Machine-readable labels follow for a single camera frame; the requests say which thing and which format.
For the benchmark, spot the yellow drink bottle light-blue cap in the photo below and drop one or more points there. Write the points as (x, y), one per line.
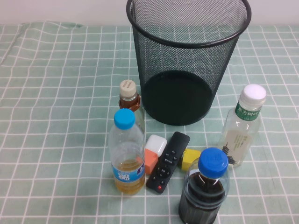
(125, 119)

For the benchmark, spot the black remote control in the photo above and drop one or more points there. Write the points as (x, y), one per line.
(165, 163)

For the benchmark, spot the dark drink bottle blue cap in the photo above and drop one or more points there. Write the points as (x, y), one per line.
(212, 161)

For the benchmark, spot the green checked tablecloth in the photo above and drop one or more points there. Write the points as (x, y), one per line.
(58, 93)

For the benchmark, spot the clear bottle white cap green label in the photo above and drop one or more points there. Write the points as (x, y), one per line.
(253, 93)

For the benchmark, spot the yellow block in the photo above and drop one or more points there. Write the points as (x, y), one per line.
(190, 158)

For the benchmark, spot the brown tea bottle beige cap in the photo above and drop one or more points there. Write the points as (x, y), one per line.
(128, 88)

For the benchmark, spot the orange and white block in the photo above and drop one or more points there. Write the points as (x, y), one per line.
(155, 142)

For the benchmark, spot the black mesh wastebasket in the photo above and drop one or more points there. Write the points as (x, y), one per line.
(163, 58)

